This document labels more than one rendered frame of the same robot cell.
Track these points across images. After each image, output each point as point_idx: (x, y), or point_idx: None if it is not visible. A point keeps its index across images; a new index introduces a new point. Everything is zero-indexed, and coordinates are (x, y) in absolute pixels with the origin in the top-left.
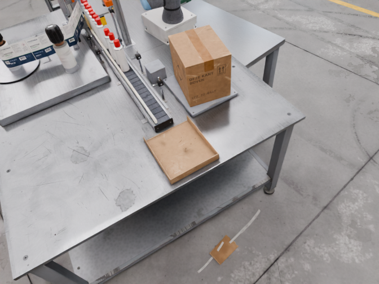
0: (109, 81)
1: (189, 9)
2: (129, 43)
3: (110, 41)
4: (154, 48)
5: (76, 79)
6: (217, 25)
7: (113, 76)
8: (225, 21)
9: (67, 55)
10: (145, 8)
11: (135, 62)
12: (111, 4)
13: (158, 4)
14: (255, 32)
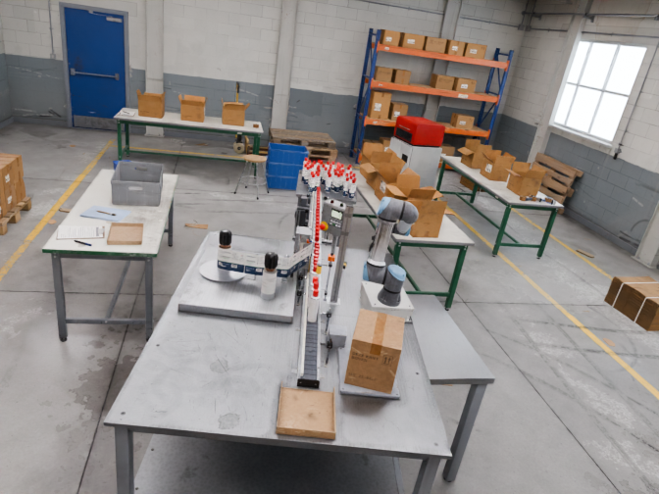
0: (290, 323)
1: (418, 301)
2: (334, 301)
3: (313, 289)
4: (354, 317)
5: (264, 305)
6: (433, 328)
7: (297, 321)
8: (445, 330)
9: (270, 281)
10: (363, 277)
11: (327, 320)
12: (333, 260)
13: (377, 279)
14: (468, 356)
